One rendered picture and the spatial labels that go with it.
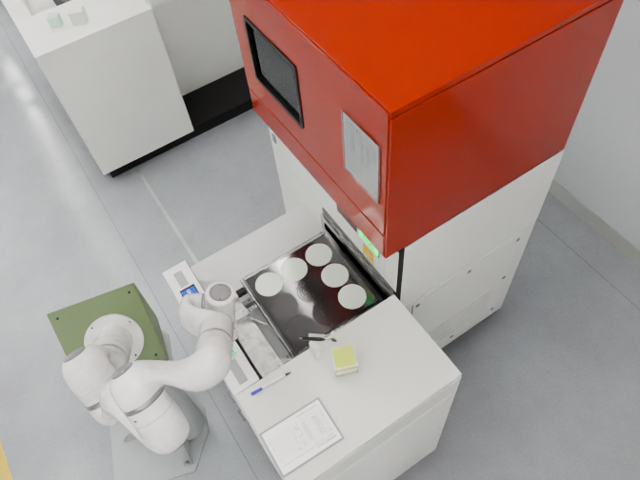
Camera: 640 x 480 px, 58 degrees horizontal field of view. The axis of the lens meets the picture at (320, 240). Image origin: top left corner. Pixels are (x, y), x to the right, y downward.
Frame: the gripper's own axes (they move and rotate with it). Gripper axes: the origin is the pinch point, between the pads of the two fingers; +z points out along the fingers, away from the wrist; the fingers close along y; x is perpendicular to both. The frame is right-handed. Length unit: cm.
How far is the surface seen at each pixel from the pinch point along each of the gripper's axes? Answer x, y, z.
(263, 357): 5.7, -12.2, 7.9
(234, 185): -141, -79, 84
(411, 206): 15, -51, -56
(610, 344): 58, -178, 62
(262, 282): -18.8, -25.7, 3.0
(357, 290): 4, -51, -2
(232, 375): 8.9, 1.0, 2.5
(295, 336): 6.4, -24.3, 3.4
